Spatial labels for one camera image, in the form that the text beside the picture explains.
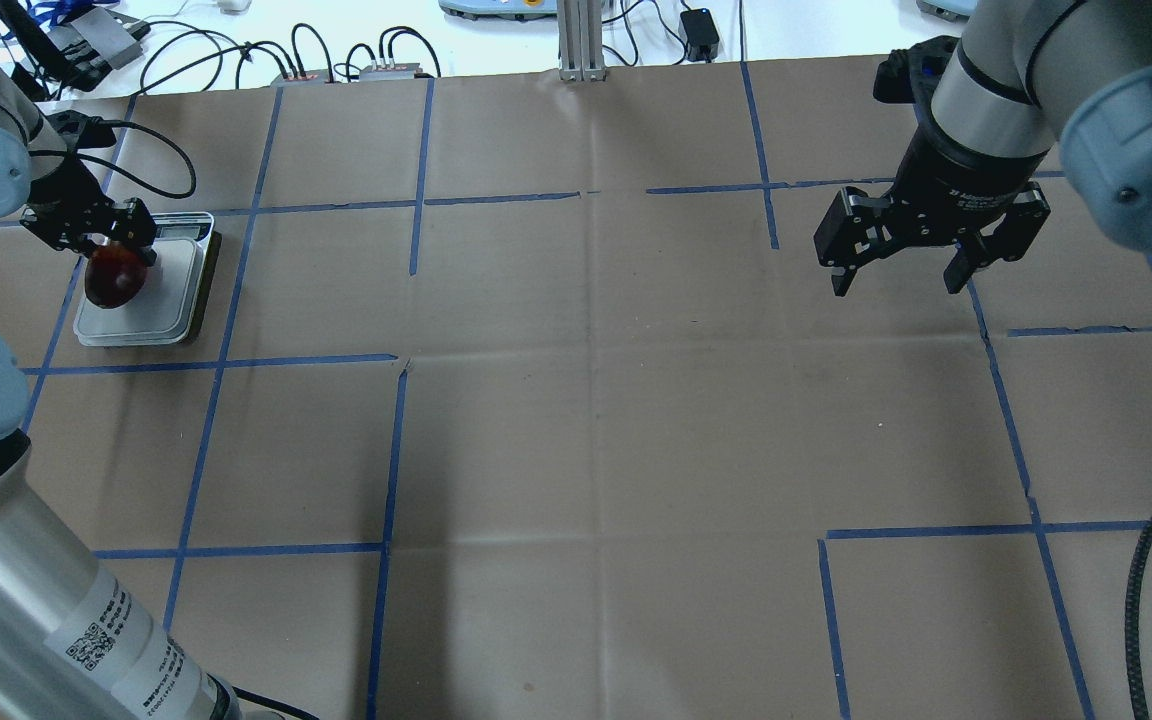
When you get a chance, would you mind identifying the red yellow mango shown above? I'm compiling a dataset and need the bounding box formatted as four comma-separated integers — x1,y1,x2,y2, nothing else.
84,242,150,309

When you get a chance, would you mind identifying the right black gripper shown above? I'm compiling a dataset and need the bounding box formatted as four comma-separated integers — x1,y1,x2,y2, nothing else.
814,126,1051,297

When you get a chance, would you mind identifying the red usb hub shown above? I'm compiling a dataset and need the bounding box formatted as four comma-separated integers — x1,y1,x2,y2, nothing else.
270,69,329,88

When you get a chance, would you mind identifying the black power adapter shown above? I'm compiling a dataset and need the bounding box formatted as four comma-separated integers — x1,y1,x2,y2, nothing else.
679,6,721,63

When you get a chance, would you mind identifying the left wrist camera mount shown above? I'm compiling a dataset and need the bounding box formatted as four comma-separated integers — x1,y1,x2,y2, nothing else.
46,109,116,150

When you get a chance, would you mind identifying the grey usb hub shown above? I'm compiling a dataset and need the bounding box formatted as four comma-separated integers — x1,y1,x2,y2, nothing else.
355,63,431,82

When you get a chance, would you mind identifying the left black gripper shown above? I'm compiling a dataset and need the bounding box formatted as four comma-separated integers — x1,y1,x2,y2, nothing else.
20,150,157,268

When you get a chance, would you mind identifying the silver digital kitchen scale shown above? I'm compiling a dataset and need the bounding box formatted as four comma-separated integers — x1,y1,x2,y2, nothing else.
71,211,221,347

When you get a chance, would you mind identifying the brown paper table cover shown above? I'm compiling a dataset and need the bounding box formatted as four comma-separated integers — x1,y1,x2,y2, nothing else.
0,56,1152,719

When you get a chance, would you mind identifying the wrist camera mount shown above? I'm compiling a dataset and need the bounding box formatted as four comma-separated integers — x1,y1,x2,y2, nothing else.
872,35,958,113
46,109,116,150

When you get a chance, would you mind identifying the aluminium profile post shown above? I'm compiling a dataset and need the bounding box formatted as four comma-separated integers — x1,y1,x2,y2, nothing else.
556,0,607,82

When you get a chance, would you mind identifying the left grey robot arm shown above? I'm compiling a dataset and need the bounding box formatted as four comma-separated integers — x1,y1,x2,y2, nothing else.
0,68,242,719

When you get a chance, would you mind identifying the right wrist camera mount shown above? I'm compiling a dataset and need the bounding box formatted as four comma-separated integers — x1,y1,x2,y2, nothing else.
872,35,958,113

